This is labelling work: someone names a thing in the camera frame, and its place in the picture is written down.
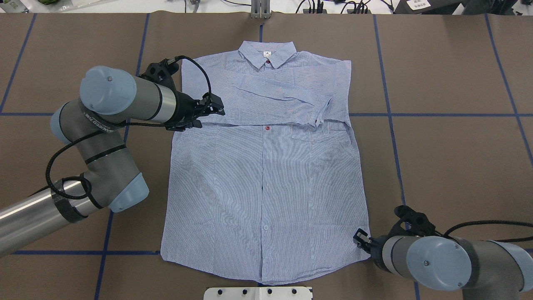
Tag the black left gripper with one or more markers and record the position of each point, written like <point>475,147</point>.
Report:
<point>183,110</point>

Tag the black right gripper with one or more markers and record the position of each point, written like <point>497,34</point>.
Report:
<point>375,248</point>

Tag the light blue striped shirt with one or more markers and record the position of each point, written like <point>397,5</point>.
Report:
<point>272,191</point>

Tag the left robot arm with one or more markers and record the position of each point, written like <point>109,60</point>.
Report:
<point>95,169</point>

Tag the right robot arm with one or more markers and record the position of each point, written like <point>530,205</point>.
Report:
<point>481,270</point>

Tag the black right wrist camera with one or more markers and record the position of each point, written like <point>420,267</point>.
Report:
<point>412,223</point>

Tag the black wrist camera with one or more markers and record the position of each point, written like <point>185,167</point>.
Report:
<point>412,223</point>
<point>161,73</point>

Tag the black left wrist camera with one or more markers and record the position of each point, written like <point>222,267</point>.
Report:
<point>161,73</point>

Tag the grey aluminium frame post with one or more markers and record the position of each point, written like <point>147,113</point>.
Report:
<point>260,9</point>

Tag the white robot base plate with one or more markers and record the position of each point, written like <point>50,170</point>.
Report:
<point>259,293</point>

